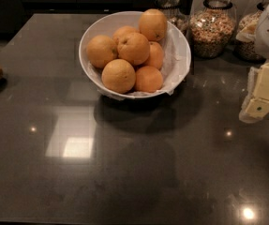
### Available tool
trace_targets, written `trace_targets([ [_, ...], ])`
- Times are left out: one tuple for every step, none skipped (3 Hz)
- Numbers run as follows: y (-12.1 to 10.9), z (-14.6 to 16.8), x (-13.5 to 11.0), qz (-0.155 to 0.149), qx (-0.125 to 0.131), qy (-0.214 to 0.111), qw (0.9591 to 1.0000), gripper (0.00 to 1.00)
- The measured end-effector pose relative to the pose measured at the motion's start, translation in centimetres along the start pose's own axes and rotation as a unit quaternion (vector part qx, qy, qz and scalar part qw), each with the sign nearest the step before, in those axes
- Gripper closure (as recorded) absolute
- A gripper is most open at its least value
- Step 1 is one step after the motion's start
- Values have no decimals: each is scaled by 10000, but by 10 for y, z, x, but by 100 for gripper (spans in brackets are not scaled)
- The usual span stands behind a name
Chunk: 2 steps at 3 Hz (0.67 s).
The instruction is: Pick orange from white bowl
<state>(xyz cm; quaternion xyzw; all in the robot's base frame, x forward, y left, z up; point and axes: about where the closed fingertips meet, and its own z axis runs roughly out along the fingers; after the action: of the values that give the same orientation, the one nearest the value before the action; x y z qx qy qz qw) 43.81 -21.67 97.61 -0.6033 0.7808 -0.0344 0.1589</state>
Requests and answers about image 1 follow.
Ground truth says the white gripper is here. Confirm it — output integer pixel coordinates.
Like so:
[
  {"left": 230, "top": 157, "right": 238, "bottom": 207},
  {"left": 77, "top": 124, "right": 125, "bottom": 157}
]
[{"left": 236, "top": 5, "right": 269, "bottom": 124}]

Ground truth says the orange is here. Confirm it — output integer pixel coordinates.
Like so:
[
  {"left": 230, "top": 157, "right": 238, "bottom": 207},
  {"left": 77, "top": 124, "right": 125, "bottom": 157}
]
[
  {"left": 143, "top": 41, "right": 164, "bottom": 69},
  {"left": 101, "top": 59, "right": 136, "bottom": 94},
  {"left": 117, "top": 33, "right": 150, "bottom": 66},
  {"left": 139, "top": 8, "right": 167, "bottom": 41},
  {"left": 135, "top": 66, "right": 163, "bottom": 93},
  {"left": 112, "top": 25, "right": 139, "bottom": 44},
  {"left": 86, "top": 35, "right": 117, "bottom": 68}
]

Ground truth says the white paper bowl liner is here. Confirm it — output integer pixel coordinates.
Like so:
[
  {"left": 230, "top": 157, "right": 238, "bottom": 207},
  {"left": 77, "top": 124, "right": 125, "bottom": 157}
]
[{"left": 86, "top": 22, "right": 192, "bottom": 102}]

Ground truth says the white bowl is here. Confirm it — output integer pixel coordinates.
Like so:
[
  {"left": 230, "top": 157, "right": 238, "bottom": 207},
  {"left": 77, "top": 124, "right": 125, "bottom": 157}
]
[{"left": 78, "top": 10, "right": 192, "bottom": 101}]

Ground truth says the right glass jar with grains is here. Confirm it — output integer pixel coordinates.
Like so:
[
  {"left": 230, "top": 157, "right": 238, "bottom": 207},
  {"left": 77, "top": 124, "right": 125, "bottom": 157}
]
[{"left": 234, "top": 0, "right": 269, "bottom": 63}]

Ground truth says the glass jar with grains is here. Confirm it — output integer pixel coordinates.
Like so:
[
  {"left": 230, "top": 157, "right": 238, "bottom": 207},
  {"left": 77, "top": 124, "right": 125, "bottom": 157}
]
[
  {"left": 188, "top": 0, "right": 236, "bottom": 59},
  {"left": 234, "top": 0, "right": 269, "bottom": 63},
  {"left": 157, "top": 0, "right": 188, "bottom": 35}
]

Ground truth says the middle glass jar with grains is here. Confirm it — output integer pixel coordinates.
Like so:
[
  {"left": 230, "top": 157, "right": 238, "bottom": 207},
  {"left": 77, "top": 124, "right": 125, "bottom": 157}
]
[{"left": 188, "top": 0, "right": 236, "bottom": 59}]

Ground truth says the left glass jar with grains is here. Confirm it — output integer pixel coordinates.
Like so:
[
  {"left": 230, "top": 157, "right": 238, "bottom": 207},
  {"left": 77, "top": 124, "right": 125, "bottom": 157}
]
[{"left": 157, "top": 0, "right": 188, "bottom": 35}]

